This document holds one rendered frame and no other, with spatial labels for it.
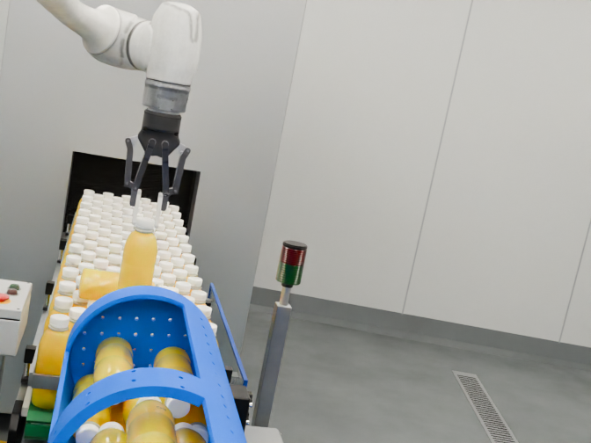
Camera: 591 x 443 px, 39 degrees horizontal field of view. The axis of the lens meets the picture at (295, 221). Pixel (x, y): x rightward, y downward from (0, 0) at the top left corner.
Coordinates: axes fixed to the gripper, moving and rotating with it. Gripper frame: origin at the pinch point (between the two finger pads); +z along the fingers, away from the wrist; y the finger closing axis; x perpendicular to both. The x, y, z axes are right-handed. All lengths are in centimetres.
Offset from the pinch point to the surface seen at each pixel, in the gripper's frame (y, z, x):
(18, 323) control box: -21.9, 27.0, -1.3
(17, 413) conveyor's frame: -19.3, 44.6, -5.3
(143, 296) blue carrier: 0.5, 11.4, -23.4
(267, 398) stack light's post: 39, 49, 25
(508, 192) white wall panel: 261, 19, 352
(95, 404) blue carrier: -6, 15, -64
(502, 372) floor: 264, 133, 306
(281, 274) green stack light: 36.2, 16.0, 24.3
